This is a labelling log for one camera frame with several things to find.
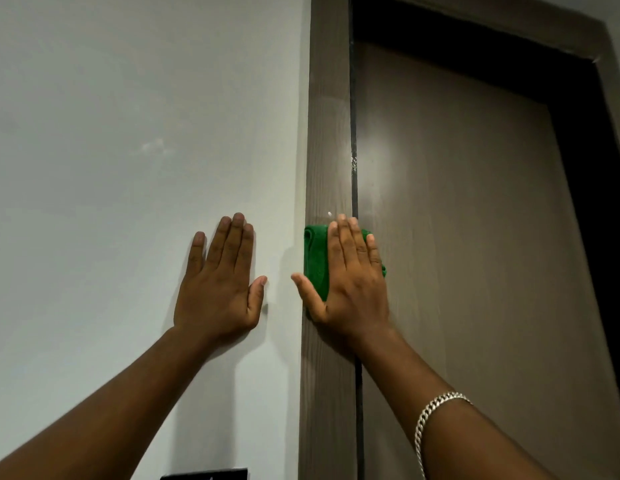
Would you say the person's right hand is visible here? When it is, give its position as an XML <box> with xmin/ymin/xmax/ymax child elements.
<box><xmin>291</xmin><ymin>214</ymin><xmax>391</xmax><ymax>340</ymax></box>

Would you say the person's left hand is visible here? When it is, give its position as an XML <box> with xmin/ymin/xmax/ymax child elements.
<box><xmin>173</xmin><ymin>213</ymin><xmax>268</xmax><ymax>343</ymax></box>

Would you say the green cleaning cloth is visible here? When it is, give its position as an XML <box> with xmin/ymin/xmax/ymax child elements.
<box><xmin>303</xmin><ymin>224</ymin><xmax>387</xmax><ymax>302</ymax></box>

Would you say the person's left forearm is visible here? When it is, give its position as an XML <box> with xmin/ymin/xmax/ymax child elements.
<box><xmin>0</xmin><ymin>326</ymin><xmax>213</xmax><ymax>480</ymax></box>

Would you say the person's right forearm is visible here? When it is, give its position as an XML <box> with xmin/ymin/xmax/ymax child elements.
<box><xmin>351</xmin><ymin>327</ymin><xmax>558</xmax><ymax>480</ymax></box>

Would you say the brown wooden door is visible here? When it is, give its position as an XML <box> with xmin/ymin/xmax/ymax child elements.
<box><xmin>354</xmin><ymin>41</ymin><xmax>620</xmax><ymax>480</ymax></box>

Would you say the brown wooden door frame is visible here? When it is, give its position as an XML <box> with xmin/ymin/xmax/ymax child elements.
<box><xmin>298</xmin><ymin>0</ymin><xmax>620</xmax><ymax>480</ymax></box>

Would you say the silver chain bracelet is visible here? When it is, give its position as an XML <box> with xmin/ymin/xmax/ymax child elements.
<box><xmin>414</xmin><ymin>392</ymin><xmax>473</xmax><ymax>480</ymax></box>

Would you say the black wall switch plate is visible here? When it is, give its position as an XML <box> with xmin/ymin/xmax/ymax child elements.
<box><xmin>160</xmin><ymin>468</ymin><xmax>249</xmax><ymax>480</ymax></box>

